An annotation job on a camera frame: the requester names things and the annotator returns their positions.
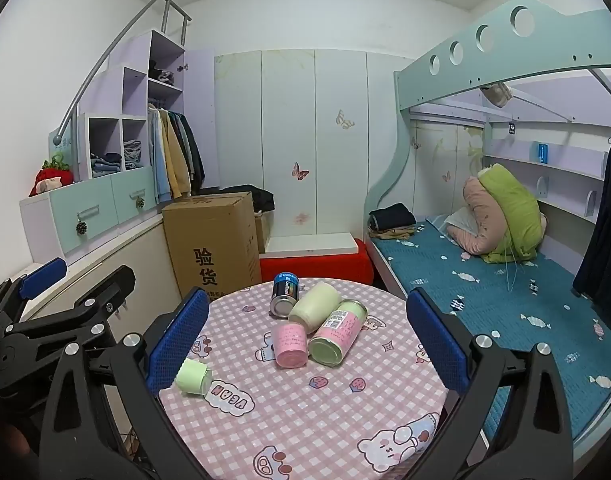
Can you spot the mint green bunk bed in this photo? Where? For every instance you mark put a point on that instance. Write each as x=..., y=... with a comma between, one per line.
x=465, y=67

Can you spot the dark hanging garment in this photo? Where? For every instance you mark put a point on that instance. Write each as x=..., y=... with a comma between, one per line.
x=603, y=230

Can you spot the small cardboard box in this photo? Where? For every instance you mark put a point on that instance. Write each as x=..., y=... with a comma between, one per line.
x=261, y=232

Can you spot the pale yellow cup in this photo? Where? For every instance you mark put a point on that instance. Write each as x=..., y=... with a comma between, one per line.
x=313, y=306

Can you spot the yellow hanging jacket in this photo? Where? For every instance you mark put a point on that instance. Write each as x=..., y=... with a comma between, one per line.
x=178, y=162

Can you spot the black cloth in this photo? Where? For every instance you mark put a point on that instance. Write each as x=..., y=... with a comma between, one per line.
x=258, y=198

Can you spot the red storage stool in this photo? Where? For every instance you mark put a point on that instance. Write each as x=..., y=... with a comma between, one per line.
x=315, y=269

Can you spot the strawberry plush toy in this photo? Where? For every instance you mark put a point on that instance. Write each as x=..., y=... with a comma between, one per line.
x=50, y=177

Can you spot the blue box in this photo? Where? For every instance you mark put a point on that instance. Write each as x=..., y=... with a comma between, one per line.
x=542, y=153

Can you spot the white curved cabinet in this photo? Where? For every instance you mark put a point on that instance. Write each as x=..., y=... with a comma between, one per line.
x=135, y=260

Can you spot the lilac stair cabinet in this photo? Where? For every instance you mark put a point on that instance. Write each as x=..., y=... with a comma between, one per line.
x=110, y=90

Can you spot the white wardrobe with butterflies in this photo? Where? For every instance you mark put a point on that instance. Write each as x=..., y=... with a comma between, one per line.
x=285, y=135

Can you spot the folded dark clothes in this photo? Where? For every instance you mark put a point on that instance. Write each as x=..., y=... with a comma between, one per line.
x=106, y=164

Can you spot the green quilt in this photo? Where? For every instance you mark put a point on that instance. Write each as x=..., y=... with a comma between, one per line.
x=518, y=215

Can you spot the blue metal can cup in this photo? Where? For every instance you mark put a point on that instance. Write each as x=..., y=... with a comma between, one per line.
x=285, y=291

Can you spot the folded blue jeans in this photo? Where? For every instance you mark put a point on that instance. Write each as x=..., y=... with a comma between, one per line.
x=133, y=155

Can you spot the large cardboard box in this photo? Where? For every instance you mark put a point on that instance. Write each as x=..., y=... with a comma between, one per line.
x=210, y=240

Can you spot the small light green cup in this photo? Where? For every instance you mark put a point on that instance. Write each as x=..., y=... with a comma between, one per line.
x=193, y=376

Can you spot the grey clothes in cubby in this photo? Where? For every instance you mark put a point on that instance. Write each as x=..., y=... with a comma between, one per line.
x=161, y=74

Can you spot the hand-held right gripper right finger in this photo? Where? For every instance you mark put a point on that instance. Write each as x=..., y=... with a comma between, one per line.
x=435, y=340

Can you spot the dark hanging jacket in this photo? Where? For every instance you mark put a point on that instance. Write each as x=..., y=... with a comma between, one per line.
x=195, y=152

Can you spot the blue patterned bed sheet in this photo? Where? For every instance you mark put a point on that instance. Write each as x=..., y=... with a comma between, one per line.
x=525, y=305

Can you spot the pink checkered tablecloth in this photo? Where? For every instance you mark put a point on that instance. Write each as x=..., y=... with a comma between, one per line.
x=295, y=420

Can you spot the light blue hanging shirt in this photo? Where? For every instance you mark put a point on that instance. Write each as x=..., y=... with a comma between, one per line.
x=158, y=160

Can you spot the pink cup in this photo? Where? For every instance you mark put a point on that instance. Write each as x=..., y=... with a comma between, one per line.
x=290, y=344

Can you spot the pink quilt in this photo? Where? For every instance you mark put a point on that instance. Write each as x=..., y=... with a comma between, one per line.
x=478, y=220

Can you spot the white board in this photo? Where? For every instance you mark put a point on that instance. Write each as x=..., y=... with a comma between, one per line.
x=310, y=244

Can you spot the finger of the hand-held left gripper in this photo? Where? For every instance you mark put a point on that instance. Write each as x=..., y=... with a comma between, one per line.
x=40, y=275
x=98, y=292

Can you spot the beige hanging bag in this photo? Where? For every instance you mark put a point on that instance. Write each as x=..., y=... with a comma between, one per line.
x=496, y=94

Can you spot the white pillow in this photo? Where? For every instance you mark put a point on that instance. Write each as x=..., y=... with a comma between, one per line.
x=458, y=221

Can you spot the folded black garment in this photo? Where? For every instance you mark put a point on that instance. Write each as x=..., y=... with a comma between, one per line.
x=391, y=216

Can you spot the green cup with label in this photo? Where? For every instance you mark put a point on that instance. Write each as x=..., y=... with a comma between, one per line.
x=328, y=351

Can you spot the grey metal handrail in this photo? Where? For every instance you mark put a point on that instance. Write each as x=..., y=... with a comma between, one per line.
x=103, y=57

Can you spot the folded tan garment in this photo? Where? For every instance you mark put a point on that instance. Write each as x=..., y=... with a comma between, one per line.
x=393, y=234

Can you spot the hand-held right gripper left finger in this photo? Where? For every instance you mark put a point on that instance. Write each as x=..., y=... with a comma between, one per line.
x=185, y=332

